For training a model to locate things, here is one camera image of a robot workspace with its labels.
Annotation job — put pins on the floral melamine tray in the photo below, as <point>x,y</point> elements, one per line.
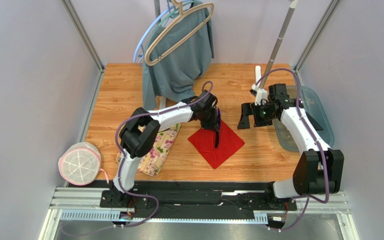
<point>154,160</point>

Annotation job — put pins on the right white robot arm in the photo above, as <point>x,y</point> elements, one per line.
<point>318,172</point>

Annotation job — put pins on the light blue clothes hanger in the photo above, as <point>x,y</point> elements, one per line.
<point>143,54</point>

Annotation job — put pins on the green clothes hanger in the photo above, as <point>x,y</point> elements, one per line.
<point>173,12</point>

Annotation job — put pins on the grey-green hanging shirt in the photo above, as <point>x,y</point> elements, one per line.
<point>174,76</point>

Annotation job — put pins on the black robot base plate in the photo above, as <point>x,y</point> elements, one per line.
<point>196,200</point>

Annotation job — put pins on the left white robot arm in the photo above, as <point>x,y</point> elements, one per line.
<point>136,136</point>

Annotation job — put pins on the transparent grey plastic tray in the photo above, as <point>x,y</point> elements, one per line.
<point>312,105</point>

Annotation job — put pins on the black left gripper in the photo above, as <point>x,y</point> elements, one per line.
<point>213,125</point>

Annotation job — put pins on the aluminium frame rail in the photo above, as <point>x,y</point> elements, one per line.
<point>82,203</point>

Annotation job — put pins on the white garment rack stand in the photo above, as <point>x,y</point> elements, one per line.
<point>272,50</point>

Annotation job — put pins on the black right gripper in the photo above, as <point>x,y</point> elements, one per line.
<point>256,114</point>

